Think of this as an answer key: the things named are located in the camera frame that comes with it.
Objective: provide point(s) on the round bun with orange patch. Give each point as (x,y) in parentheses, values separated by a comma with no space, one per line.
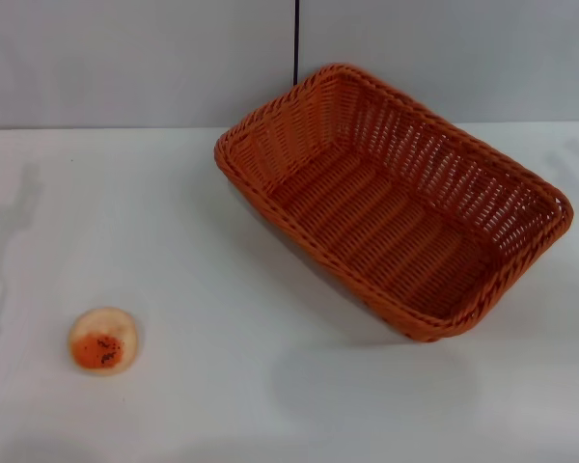
(102,345)

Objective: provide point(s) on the orange woven plastic basket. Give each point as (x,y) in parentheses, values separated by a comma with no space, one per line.
(366,217)

